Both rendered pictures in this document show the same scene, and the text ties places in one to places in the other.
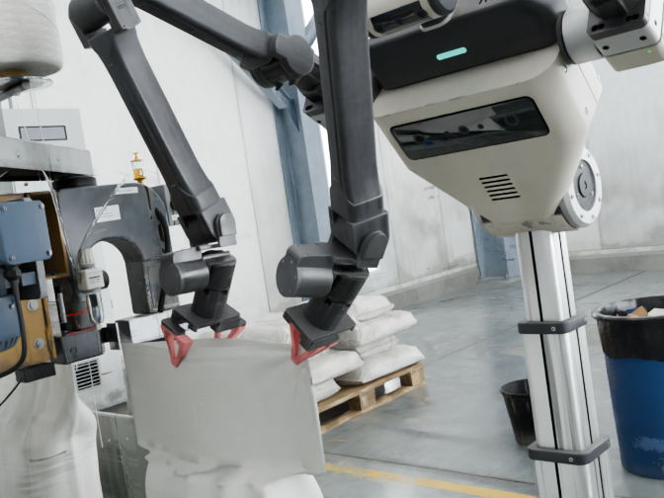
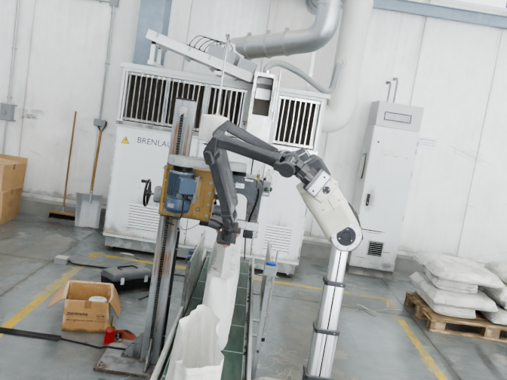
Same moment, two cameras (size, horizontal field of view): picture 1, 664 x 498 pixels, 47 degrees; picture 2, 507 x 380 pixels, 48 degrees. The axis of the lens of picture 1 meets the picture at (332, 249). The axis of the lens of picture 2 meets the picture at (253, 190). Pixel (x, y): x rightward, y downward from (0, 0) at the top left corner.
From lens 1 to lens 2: 235 cm
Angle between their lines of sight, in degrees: 46
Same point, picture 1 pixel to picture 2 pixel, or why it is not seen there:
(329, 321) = (222, 238)
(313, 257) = (213, 219)
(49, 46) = not seen: hidden behind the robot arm
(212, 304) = not seen: hidden behind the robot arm
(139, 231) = (249, 194)
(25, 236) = (186, 188)
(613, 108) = not seen: outside the picture
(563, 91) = (310, 200)
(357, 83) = (217, 182)
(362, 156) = (222, 199)
